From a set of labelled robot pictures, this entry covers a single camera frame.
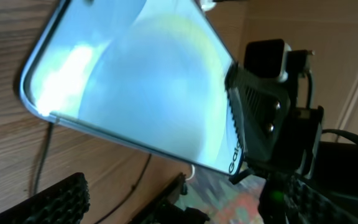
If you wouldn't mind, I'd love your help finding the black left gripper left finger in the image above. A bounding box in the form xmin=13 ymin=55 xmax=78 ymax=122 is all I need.
xmin=0 ymin=172 xmax=90 ymax=224

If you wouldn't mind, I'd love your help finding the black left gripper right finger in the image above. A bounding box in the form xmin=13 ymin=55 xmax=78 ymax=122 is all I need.
xmin=129 ymin=173 xmax=210 ymax=224

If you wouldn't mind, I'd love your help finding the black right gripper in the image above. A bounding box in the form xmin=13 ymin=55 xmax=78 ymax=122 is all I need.
xmin=224 ymin=63 xmax=358 ymax=224

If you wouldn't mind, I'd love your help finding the Samsung Galaxy smartphone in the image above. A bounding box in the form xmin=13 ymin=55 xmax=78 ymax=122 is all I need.
xmin=17 ymin=0 xmax=242 ymax=175

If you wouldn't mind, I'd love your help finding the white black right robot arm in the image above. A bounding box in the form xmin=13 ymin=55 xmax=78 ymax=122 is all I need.
xmin=225 ymin=64 xmax=358 ymax=223

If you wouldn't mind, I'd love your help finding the black USB charging cable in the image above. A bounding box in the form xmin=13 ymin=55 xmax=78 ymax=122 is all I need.
xmin=31 ymin=123 xmax=152 ymax=224

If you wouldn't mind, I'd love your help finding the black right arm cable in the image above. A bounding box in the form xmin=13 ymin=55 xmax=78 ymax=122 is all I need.
xmin=305 ymin=70 xmax=358 ymax=149

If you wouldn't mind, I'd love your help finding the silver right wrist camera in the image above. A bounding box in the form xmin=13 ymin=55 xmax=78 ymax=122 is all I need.
xmin=244 ymin=39 xmax=291 ymax=83

